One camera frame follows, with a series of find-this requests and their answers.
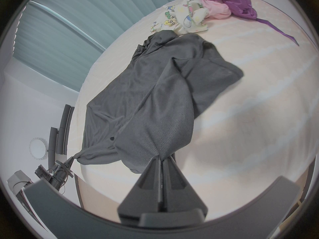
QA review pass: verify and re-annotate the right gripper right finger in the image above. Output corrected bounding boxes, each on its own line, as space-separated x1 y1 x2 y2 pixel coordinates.
162 157 209 220

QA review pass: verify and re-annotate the white printed garment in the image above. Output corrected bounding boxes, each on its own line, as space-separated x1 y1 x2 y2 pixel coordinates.
150 0 209 36

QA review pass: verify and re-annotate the bed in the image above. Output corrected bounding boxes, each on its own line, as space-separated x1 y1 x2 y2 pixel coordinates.
75 0 319 216

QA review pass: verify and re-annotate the blue-green curtain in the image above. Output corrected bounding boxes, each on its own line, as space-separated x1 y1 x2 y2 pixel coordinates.
27 0 190 52
12 2 84 93

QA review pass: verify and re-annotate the purple satin garment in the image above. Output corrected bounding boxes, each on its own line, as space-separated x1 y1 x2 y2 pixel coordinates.
199 0 299 47

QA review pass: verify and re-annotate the pink garment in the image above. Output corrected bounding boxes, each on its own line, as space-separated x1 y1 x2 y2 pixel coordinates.
184 0 233 20

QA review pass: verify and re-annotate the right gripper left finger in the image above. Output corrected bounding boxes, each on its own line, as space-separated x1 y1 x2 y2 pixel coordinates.
117 155 161 224

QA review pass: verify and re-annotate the black T-shirt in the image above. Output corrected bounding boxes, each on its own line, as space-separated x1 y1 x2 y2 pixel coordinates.
73 30 244 175

